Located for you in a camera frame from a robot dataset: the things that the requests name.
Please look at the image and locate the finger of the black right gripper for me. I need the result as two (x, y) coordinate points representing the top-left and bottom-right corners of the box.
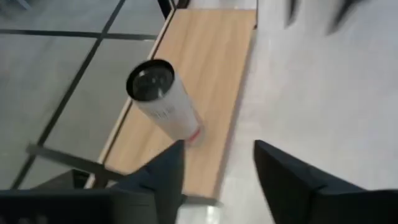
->
(325, 0), (368, 35)
(284, 0), (301, 28)

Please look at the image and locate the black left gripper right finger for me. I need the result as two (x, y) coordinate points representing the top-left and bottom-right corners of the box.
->
(254, 139), (364, 224)

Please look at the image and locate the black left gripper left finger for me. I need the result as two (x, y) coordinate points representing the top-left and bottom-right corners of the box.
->
(114, 139), (187, 224)

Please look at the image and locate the white Celsius can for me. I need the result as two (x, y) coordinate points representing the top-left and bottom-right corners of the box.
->
(125, 58), (206, 147)

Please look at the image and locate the wooden shelf with black frame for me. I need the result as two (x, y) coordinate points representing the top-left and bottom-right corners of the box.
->
(26, 7), (259, 208)

